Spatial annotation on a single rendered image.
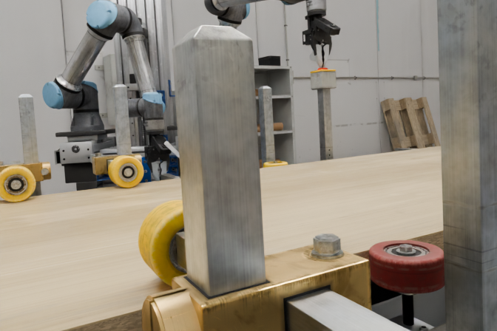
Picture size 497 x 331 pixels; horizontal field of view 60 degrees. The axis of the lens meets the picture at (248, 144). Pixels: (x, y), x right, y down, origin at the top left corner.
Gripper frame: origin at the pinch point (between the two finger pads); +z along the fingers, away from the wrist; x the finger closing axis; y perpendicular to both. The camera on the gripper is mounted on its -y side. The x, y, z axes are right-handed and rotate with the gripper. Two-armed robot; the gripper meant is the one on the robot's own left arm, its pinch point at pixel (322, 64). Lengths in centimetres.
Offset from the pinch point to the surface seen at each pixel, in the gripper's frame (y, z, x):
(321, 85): -3.1, 7.9, 3.5
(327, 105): -1.7, 15.4, 0.1
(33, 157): -2, 25, 100
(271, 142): -1.6, 27.3, 25.7
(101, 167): -2, 30, 83
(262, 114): -0.7, 17.5, 27.8
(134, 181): -22, 32, 79
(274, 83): 272, -16, -148
